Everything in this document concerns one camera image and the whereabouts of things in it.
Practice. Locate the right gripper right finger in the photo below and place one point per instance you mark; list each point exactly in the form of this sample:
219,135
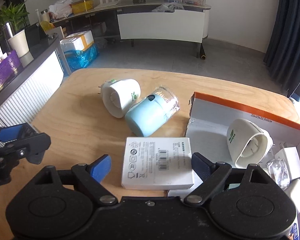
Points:
213,175

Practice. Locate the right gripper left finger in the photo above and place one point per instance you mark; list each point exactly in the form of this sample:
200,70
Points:
88,180

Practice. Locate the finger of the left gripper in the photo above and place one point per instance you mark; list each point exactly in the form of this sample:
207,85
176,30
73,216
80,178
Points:
11,133

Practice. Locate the white product box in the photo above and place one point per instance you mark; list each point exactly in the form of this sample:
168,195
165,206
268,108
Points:
153,163

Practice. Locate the clear glass refill bottle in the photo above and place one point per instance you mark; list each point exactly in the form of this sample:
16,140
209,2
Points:
278,171

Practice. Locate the blue toothpick jar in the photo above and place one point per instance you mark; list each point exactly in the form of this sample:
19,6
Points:
153,111

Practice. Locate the white plug heater green button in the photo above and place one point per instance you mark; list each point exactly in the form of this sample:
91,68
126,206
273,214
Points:
119,95

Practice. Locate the round side table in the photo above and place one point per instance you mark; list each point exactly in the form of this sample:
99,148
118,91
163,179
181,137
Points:
33,82

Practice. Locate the white plug heater in box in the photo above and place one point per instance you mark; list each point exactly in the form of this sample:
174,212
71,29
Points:
247,143

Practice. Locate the orange cardboard box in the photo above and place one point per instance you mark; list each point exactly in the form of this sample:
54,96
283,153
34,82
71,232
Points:
247,170

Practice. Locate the purple tray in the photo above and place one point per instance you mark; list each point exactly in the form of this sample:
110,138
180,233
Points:
9,68

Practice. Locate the white paper cup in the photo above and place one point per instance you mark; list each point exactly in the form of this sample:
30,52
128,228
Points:
19,43

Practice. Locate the blue plastic bag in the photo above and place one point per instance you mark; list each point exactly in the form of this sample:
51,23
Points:
79,59

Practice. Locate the white yellow carton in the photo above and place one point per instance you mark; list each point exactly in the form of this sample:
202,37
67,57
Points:
77,41

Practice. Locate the white plastic bag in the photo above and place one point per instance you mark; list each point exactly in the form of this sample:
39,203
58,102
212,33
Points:
61,9

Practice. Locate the dark blue curtain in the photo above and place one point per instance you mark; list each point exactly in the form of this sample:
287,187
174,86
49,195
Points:
282,57

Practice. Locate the yellow box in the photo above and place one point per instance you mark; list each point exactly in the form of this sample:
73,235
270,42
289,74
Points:
82,6

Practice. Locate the white tv cabinet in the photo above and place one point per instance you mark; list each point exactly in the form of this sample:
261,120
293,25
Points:
139,22

